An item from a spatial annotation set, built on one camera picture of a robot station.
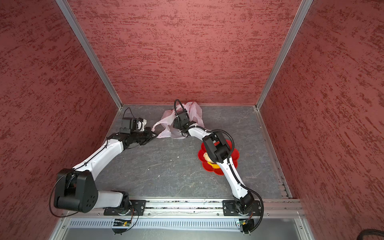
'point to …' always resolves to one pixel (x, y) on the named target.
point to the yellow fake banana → (214, 166)
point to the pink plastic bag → (165, 128)
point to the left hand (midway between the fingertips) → (158, 137)
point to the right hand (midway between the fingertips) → (177, 124)
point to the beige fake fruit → (207, 157)
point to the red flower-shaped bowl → (207, 167)
